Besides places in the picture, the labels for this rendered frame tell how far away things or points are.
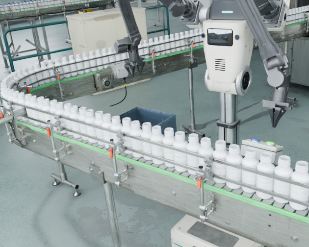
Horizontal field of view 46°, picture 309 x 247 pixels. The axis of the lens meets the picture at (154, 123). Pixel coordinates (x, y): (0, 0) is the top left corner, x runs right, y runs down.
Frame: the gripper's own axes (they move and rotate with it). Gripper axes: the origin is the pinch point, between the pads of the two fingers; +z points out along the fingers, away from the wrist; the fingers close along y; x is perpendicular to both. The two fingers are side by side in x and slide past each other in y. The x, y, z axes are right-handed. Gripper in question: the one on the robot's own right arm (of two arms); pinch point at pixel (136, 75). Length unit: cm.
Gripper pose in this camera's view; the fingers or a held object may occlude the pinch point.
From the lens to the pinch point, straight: 207.9
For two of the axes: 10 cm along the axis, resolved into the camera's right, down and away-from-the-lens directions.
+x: 7.7, 2.0, -6.1
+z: 0.9, 9.1, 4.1
